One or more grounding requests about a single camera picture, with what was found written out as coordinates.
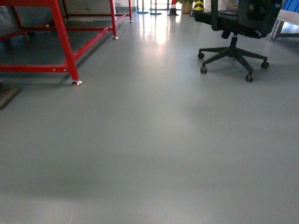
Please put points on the stanchion barrier posts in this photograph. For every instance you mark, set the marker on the stanchion barrier posts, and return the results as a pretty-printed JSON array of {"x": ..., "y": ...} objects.
[{"x": 152, "y": 7}]

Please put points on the red white traffic cone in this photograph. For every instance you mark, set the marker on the red white traffic cone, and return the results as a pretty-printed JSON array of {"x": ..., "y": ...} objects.
[{"x": 173, "y": 10}]

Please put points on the green potted plant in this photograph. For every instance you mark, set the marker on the green potted plant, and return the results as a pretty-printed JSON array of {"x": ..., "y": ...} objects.
[{"x": 186, "y": 6}]

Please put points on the yellow black traffic cone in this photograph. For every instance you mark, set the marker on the yellow black traffic cone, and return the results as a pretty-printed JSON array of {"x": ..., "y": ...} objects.
[{"x": 197, "y": 8}]

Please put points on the stainless steel roller rack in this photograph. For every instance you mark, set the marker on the stainless steel roller rack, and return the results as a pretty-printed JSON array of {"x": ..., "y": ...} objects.
[{"x": 288, "y": 14}]

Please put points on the red metal table frame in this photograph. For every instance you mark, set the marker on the red metal table frame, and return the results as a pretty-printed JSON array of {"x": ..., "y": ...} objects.
[{"x": 59, "y": 15}]

